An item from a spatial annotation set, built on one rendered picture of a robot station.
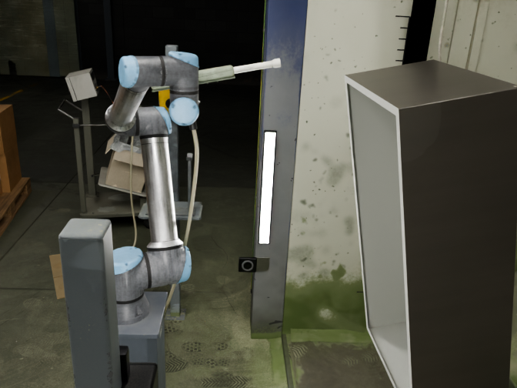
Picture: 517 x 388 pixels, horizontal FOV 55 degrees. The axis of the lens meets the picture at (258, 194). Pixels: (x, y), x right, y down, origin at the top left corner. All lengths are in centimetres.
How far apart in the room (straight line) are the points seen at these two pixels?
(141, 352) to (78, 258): 157
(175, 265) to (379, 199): 90
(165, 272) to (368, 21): 147
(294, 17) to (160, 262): 126
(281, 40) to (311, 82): 25
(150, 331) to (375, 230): 103
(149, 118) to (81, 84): 222
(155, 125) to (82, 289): 150
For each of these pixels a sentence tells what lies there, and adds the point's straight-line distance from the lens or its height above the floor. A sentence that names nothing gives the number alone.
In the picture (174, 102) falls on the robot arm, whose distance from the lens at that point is 157.
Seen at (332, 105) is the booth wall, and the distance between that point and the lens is 254.
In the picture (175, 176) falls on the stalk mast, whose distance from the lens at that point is 284.
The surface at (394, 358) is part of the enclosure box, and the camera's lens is 235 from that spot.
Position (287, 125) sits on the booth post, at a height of 130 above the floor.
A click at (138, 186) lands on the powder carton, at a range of 424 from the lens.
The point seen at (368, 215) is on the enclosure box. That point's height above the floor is 105.
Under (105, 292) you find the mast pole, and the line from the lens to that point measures 63.
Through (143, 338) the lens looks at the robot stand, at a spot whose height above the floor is 62.
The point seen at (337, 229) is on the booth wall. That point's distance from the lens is 277.
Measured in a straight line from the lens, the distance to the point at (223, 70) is 189.
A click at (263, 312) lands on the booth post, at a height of 19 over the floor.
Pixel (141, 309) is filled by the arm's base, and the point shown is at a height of 69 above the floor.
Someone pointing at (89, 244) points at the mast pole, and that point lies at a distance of 60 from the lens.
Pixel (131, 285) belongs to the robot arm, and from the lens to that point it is 208.
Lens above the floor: 190
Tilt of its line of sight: 22 degrees down
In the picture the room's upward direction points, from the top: 3 degrees clockwise
